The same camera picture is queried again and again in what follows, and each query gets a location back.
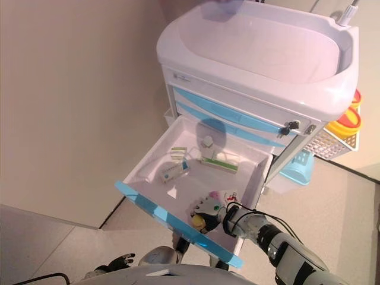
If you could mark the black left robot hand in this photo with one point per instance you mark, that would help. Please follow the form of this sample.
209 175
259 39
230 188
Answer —
121 261

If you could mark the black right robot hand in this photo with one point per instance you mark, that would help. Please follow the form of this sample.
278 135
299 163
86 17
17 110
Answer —
212 209

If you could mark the yellow pill bottle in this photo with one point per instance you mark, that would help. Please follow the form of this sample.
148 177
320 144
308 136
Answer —
198 221

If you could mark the white drawer with blue front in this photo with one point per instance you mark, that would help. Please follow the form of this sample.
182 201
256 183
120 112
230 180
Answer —
184 190

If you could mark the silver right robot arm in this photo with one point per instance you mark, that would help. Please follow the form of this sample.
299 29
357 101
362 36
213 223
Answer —
282 246

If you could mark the pink white medicine box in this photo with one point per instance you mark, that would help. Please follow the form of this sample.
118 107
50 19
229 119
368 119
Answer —
221 196

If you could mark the long white green medicine box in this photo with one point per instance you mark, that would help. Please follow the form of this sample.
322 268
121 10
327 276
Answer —
221 164

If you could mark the white blue medicine box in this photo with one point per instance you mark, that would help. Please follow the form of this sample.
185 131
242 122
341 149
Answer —
173 173

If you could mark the small white green medicine box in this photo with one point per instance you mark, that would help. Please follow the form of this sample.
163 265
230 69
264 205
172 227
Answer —
178 153

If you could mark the closed drawer with blue front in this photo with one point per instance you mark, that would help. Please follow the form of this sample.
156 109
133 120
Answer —
252 133
207 102

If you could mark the left robot leg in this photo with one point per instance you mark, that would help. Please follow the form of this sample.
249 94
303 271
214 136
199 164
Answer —
158 256

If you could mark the robot leg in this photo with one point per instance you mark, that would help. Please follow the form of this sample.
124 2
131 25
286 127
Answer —
219 262
158 256

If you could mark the right robot leg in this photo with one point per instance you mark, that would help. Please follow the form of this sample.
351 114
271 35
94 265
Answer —
219 262

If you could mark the grey robot torso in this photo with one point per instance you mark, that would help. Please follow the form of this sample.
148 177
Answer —
178 277

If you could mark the white bottle with hexagonal cap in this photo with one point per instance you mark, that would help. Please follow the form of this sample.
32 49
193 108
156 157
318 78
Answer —
207 145

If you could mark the light blue plastic bin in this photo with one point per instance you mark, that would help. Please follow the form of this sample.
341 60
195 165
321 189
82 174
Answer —
298 169

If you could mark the black keys in lock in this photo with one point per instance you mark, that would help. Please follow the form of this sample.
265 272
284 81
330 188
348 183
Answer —
289 127

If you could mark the white medical cart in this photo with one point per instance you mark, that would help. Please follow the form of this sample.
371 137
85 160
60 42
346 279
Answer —
255 44

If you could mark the metal IV pole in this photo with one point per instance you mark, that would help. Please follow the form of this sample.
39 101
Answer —
347 13

